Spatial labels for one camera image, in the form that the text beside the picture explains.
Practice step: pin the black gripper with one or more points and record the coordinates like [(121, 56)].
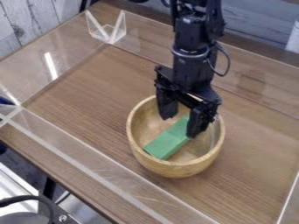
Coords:
[(184, 84)]

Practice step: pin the green rectangular block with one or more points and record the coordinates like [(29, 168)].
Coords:
[(169, 138)]

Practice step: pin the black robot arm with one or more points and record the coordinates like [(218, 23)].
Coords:
[(197, 25)]

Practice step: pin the brown wooden bowl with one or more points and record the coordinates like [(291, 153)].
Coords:
[(192, 158)]

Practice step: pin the clear acrylic tray wall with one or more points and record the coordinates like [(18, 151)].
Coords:
[(74, 82)]

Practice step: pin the black metal bracket with screw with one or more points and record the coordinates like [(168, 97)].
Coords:
[(52, 213)]

